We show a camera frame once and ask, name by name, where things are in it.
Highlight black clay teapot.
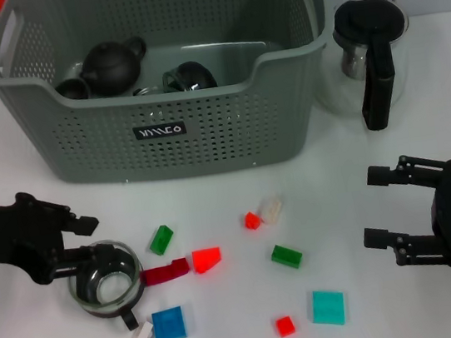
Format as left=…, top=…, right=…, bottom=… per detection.
left=75, top=33, right=154, bottom=101

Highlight glass teacup with black holder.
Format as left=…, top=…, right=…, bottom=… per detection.
left=62, top=234, right=152, bottom=338
left=132, top=83, right=166, bottom=99
left=160, top=57, right=218, bottom=95

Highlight green toy brick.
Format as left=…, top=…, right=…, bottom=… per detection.
left=269, top=241, right=306, bottom=272
left=147, top=222, right=178, bottom=256

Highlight grey perforated storage basket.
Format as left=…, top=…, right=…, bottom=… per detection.
left=0, top=0, right=354, bottom=206

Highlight white toy brick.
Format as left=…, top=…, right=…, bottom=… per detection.
left=258, top=196, right=286, bottom=226
left=121, top=320, right=156, bottom=338

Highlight dark red toy brick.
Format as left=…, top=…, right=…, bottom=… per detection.
left=139, top=256, right=192, bottom=289

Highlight small red toy brick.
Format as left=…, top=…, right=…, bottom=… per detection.
left=242, top=210, right=263, bottom=231
left=274, top=314, right=298, bottom=338

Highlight teal square toy brick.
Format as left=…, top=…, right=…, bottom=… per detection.
left=308, top=286, right=349, bottom=329

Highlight orange sloped toy brick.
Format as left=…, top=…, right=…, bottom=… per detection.
left=190, top=246, right=226, bottom=275

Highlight blue square toy brick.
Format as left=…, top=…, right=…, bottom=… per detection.
left=151, top=305, right=191, bottom=338

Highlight glass pitcher with black lid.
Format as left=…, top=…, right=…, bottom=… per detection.
left=303, top=0, right=426, bottom=139

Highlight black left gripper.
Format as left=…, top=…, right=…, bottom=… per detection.
left=0, top=180, right=120, bottom=291

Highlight small black clay teacup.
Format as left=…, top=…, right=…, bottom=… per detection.
left=53, top=74, right=93, bottom=104

